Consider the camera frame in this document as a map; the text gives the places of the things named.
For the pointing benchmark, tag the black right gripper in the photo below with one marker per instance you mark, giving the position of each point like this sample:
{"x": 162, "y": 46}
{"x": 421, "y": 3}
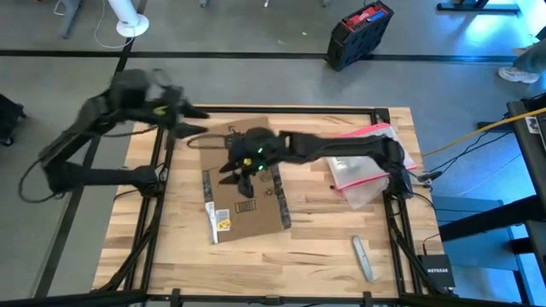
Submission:
{"x": 251, "y": 149}

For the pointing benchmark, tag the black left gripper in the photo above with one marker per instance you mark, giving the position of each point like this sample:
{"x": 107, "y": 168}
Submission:
{"x": 166, "y": 104}

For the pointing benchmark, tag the taped brown cardboard box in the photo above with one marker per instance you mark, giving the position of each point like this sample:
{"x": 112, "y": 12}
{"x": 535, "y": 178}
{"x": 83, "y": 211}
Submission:
{"x": 256, "y": 213}

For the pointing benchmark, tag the white mesh pouch red trim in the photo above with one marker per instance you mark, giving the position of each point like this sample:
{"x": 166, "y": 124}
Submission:
{"x": 362, "y": 166}

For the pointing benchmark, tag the grey white box cutter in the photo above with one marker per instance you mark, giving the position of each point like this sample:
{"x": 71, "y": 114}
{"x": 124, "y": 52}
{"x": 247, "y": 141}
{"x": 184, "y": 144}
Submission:
{"x": 362, "y": 258}

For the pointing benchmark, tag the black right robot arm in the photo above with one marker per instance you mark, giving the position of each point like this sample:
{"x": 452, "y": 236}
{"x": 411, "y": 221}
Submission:
{"x": 350, "y": 147}

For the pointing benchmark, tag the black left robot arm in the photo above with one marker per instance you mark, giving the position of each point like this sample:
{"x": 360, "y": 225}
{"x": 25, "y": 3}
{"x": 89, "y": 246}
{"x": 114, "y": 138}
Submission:
{"x": 85, "y": 123}

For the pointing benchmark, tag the white shipping label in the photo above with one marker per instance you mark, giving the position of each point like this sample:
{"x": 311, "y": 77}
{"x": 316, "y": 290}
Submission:
{"x": 211, "y": 221}

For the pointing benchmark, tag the wooden desk grey legs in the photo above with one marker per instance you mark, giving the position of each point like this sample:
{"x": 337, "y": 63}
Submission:
{"x": 70, "y": 17}

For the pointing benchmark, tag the red black tool case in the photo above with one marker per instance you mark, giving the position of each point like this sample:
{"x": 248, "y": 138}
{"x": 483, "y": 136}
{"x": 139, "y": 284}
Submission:
{"x": 358, "y": 38}

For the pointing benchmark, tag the black wheeled case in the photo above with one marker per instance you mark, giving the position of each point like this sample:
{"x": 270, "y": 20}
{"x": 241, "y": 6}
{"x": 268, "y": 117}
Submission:
{"x": 8, "y": 119}

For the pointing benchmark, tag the black metal crossbar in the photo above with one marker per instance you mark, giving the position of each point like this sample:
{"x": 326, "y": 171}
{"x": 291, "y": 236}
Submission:
{"x": 85, "y": 298}

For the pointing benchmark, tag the blue grey cabinet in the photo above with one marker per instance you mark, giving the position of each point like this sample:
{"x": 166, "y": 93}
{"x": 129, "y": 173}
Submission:
{"x": 478, "y": 251}

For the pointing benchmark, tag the black office table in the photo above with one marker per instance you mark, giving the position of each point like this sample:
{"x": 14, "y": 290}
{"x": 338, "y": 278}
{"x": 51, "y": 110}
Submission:
{"x": 469, "y": 6}

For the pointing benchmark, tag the person's white shoe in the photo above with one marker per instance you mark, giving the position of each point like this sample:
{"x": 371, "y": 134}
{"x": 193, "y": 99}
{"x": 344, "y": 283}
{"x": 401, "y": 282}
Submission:
{"x": 518, "y": 75}
{"x": 524, "y": 50}

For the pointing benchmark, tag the white printed sticker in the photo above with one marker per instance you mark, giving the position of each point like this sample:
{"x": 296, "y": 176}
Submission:
{"x": 532, "y": 124}

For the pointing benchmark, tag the person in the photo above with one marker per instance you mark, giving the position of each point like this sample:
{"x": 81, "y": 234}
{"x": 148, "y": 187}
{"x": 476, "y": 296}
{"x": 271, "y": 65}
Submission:
{"x": 531, "y": 59}

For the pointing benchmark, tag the black Netgear switch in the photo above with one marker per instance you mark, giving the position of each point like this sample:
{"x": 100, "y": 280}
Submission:
{"x": 437, "y": 270}

